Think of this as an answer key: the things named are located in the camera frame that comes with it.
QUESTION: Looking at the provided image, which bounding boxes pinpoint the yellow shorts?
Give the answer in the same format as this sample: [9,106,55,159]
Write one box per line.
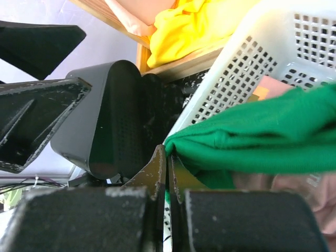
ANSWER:
[147,0,258,68]

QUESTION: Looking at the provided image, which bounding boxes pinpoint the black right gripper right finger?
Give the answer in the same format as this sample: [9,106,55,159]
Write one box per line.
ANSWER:
[167,154,329,251]

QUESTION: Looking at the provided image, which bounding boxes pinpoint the pink sweater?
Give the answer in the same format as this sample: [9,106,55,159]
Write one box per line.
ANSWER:
[231,83,335,237]

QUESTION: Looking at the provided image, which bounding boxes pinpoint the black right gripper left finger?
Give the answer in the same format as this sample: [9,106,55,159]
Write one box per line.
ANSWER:
[1,145,166,251]

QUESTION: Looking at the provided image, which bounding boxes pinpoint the wooden clothes rack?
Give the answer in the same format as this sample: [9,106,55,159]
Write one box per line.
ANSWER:
[73,1,227,82]

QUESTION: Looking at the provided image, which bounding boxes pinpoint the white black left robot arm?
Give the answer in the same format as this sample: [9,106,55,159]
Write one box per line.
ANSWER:
[1,21,185,179]

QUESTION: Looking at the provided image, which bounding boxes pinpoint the pale pink garment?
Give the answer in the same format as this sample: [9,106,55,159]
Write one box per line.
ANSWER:
[105,0,175,36]

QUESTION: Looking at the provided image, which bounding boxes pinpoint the white plastic mesh basket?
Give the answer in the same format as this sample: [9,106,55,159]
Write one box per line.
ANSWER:
[162,0,336,252]

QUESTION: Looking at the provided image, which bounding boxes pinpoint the green shirt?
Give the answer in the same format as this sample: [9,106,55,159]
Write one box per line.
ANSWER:
[164,83,335,189]

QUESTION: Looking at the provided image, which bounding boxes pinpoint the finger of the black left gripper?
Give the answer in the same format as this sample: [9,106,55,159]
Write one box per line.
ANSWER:
[1,78,91,174]
[1,20,87,80]

